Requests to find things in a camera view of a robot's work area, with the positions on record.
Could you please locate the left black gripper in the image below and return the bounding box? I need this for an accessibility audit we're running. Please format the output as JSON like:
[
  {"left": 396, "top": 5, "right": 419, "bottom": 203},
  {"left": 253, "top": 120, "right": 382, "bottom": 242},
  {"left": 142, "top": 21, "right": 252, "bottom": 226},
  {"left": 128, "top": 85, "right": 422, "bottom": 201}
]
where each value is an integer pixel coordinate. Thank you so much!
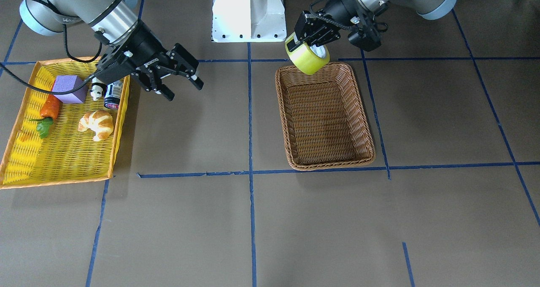
[{"left": 294, "top": 0, "right": 363, "bottom": 47}]

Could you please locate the toy croissant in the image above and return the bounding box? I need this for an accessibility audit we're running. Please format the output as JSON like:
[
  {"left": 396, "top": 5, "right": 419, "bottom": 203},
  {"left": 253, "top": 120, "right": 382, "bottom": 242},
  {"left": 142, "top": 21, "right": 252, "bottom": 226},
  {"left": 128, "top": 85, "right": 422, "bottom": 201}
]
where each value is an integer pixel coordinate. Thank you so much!
[{"left": 78, "top": 110, "right": 114, "bottom": 141}]

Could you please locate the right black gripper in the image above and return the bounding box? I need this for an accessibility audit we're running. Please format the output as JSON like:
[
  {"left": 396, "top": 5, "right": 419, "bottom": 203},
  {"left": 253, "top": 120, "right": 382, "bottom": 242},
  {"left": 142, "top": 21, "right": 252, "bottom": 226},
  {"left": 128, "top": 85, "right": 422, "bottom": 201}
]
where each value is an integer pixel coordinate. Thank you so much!
[{"left": 96, "top": 20, "right": 204, "bottom": 101}]

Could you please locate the toy carrot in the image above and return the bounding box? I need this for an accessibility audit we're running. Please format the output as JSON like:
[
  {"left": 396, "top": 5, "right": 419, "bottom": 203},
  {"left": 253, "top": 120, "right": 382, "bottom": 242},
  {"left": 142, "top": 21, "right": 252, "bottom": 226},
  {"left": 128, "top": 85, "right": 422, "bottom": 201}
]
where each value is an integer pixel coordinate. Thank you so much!
[{"left": 29, "top": 95, "right": 61, "bottom": 139}]

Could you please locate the purple foam cube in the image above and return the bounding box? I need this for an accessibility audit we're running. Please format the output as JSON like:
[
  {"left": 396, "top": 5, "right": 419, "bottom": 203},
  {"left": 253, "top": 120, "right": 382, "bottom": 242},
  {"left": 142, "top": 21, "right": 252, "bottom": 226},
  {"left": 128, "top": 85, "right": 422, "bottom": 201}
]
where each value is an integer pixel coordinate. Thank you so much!
[{"left": 51, "top": 75, "right": 88, "bottom": 104}]

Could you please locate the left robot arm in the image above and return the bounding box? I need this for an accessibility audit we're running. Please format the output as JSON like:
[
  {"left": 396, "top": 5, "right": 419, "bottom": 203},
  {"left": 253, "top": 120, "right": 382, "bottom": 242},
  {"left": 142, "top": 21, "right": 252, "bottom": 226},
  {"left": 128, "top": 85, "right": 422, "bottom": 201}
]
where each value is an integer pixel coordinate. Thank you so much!
[{"left": 285, "top": 0, "right": 457, "bottom": 51}]

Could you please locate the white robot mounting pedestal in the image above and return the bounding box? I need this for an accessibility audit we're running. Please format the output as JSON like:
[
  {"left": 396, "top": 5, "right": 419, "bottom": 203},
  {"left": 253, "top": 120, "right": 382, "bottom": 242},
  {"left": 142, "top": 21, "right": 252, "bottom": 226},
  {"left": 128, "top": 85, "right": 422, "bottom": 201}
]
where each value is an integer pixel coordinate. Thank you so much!
[{"left": 211, "top": 0, "right": 287, "bottom": 43}]

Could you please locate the yellow clear tape roll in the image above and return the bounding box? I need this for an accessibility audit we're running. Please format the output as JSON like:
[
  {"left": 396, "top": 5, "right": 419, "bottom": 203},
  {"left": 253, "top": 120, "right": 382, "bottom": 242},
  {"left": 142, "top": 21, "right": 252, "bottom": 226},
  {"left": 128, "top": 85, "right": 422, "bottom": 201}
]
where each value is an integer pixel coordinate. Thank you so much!
[{"left": 285, "top": 32, "right": 330, "bottom": 75}]

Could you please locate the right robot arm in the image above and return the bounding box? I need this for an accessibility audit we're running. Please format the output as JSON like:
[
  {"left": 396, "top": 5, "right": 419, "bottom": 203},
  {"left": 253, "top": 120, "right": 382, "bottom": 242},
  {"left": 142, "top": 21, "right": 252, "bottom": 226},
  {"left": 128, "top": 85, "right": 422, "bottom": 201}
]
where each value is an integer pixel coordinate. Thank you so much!
[{"left": 19, "top": 0, "right": 204, "bottom": 100}]

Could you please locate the brown wicker basket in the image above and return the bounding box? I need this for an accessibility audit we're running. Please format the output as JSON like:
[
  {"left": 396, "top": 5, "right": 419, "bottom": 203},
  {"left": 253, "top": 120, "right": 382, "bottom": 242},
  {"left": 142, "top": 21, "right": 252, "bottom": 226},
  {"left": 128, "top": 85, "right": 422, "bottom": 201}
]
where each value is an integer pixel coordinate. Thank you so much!
[{"left": 275, "top": 62, "right": 376, "bottom": 171}]

